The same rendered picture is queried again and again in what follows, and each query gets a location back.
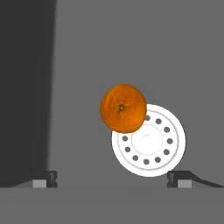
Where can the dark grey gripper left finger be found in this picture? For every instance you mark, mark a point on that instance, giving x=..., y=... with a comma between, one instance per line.
x=43, y=178

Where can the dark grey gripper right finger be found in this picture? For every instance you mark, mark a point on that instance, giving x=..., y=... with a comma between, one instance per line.
x=180, y=178

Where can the white sink drain strainer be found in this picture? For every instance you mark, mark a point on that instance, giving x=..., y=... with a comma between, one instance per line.
x=157, y=145

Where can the orange tangerine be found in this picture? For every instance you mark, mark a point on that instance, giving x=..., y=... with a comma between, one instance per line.
x=123, y=108

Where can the grey sink basin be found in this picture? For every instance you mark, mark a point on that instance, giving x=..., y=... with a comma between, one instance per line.
x=131, y=52

